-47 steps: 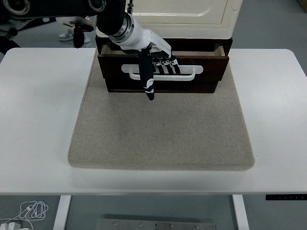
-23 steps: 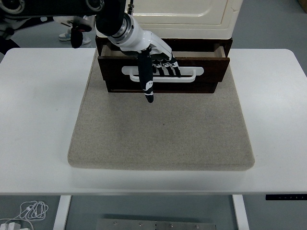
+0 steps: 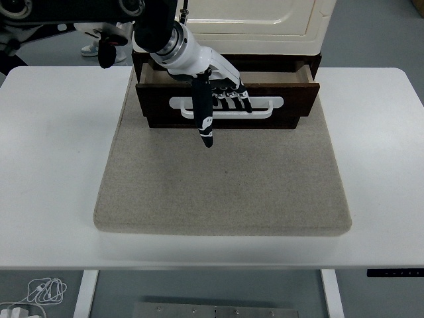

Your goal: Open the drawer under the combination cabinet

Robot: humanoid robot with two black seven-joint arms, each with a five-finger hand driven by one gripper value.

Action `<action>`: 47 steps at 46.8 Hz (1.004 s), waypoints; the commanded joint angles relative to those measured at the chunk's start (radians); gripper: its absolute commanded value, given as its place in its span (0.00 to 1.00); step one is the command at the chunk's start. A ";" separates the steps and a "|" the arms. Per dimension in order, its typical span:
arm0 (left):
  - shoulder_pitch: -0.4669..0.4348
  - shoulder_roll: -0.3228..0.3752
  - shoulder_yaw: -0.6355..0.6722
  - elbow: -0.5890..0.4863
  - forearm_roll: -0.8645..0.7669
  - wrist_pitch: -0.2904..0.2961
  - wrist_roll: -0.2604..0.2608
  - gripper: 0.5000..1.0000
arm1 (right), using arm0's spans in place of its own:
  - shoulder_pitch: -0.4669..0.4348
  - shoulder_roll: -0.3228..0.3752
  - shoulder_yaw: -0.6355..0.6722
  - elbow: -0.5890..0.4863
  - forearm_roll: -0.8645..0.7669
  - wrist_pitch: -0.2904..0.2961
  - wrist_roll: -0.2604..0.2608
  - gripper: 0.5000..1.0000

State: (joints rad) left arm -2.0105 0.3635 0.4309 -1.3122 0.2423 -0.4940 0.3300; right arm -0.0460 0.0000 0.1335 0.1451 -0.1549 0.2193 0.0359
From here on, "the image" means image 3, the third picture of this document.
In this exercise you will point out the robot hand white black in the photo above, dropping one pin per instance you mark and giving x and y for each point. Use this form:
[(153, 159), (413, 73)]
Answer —
[(195, 56)]

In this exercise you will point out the dark wooden drawer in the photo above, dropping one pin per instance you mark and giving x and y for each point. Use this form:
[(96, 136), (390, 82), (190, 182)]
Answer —
[(295, 99)]

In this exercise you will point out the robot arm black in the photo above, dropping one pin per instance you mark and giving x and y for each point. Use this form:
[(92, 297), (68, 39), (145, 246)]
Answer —
[(152, 30)]

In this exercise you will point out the dark wooden drawer housing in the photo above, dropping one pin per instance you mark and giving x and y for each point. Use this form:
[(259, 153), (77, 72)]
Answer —
[(248, 123)]

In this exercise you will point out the cream cabinet with door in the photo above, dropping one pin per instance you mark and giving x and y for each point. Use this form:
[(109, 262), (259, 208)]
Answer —
[(281, 39)]

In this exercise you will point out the person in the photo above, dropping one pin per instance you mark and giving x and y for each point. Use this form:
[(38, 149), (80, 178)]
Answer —
[(89, 50)]

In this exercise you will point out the beige fabric mat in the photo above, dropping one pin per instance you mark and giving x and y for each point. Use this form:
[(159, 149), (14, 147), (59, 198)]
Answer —
[(225, 182)]

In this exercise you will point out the cardboard box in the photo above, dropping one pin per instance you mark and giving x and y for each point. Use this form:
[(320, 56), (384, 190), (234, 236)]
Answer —
[(420, 5)]

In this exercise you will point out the grey metal plate with screws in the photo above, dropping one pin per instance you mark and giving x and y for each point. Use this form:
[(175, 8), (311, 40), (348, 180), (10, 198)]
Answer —
[(215, 311)]

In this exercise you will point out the white table leg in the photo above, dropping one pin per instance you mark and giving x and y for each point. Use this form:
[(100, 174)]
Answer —
[(333, 295), (84, 295)]

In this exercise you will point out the black table control panel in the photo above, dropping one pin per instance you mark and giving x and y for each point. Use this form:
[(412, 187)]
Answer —
[(394, 273)]

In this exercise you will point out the white charger adapter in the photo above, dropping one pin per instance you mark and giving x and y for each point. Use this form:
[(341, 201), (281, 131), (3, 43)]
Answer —
[(18, 312)]

